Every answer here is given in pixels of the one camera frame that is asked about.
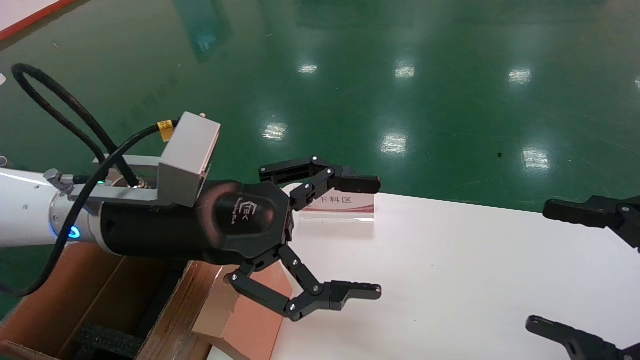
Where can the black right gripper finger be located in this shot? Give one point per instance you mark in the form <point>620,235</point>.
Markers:
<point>585,345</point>
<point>600,212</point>

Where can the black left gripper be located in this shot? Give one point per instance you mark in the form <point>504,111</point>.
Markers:
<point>235,220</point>

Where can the small cardboard box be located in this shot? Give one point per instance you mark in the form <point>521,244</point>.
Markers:
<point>245,325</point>

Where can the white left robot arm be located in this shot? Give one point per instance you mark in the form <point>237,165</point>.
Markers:
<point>25,205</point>

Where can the large cardboard box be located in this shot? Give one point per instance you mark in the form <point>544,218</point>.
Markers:
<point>65,290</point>

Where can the acrylic sign with Chinese text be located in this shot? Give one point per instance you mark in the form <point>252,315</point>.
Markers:
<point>350,206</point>

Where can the black foam insert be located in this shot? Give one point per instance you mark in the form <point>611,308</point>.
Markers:
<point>110,344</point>

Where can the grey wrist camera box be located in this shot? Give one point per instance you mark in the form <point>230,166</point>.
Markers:
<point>192,150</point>

